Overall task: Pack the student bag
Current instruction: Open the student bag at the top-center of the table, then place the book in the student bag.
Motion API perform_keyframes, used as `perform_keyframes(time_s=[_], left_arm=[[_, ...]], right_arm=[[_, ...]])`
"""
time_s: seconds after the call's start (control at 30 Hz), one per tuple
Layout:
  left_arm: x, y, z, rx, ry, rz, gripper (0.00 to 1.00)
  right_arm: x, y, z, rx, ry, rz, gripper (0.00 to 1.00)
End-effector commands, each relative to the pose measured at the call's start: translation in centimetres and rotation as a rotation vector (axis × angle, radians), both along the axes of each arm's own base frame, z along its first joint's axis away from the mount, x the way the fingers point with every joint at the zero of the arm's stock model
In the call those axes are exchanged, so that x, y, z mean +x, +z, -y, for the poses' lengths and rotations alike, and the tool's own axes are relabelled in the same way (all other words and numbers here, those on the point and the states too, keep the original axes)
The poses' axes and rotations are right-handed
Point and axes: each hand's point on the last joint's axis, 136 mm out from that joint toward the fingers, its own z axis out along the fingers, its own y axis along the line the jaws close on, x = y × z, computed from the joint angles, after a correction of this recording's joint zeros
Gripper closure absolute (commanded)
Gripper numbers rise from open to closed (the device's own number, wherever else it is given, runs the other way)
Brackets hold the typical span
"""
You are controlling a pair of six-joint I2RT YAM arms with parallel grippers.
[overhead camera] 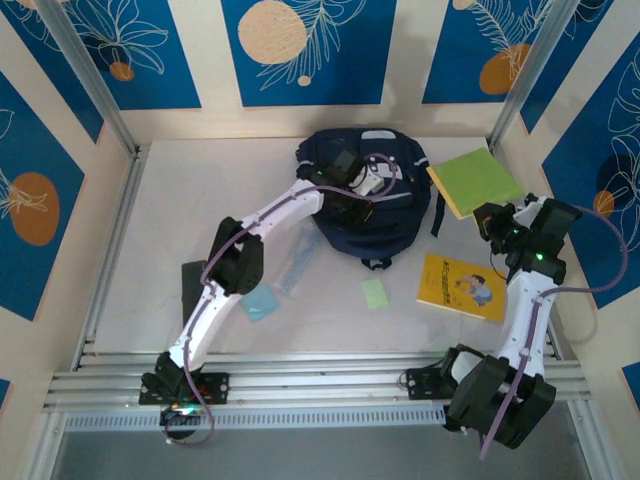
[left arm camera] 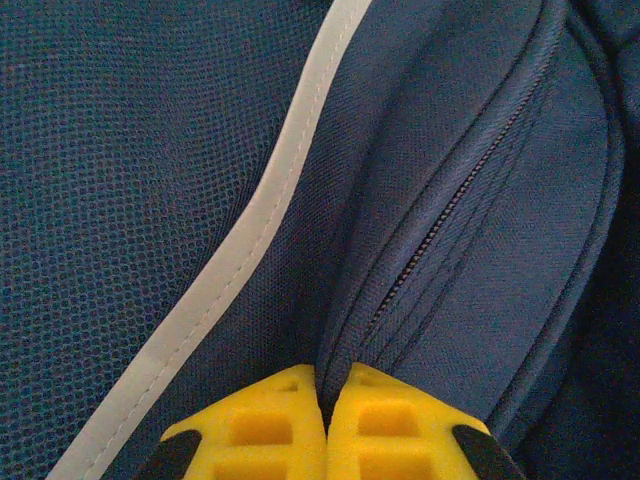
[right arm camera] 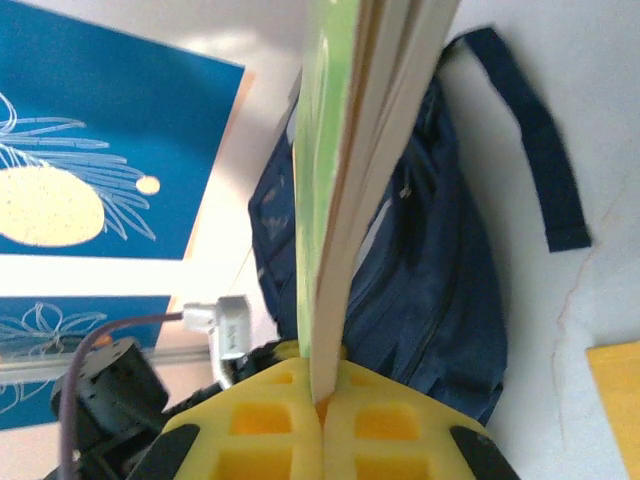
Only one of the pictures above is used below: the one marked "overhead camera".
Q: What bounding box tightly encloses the aluminium frame post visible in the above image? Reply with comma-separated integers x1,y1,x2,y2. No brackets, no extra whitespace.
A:
37,0,144,157
487,0,587,152

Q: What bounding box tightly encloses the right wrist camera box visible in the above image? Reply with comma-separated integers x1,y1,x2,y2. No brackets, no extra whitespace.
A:
514,196,584,239

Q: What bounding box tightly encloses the navy blue student backpack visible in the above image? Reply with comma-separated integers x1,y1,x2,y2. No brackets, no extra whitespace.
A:
294,127,449,272

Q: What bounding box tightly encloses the black controller board with leds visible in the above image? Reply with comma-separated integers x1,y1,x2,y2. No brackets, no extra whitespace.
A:
159,403,202,427

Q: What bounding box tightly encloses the green notebook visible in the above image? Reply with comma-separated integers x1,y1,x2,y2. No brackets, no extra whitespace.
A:
425,148,524,220

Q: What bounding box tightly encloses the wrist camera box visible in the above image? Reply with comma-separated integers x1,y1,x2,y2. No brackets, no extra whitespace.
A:
514,196,584,239
333,148,392,197

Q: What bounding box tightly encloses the green sticky note pad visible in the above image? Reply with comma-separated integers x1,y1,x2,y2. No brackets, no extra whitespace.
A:
360,278,391,311

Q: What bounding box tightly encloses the grey slotted cable duct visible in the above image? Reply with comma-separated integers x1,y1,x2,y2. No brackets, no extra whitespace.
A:
64,405,446,433

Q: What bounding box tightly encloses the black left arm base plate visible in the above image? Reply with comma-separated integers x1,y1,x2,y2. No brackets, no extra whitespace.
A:
138,372,231,405

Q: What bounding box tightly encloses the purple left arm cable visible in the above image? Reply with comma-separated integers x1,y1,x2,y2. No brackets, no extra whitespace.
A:
162,152,405,449

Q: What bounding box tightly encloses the blue sticky note pad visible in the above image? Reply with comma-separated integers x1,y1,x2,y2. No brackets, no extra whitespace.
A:
238,283,282,323

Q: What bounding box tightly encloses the yellow picture book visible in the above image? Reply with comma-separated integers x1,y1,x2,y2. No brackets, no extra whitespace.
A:
416,252,509,324

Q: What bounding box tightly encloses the black pencil case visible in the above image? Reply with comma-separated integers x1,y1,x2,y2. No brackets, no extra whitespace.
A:
180,259,209,326

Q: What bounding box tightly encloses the aluminium frame rail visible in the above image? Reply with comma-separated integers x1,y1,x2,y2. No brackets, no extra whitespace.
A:
42,349,596,416

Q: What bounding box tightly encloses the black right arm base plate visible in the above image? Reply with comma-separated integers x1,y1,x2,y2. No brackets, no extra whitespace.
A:
405,367,452,401

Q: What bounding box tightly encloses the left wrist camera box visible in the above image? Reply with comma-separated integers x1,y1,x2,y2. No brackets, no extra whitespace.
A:
333,148,392,197

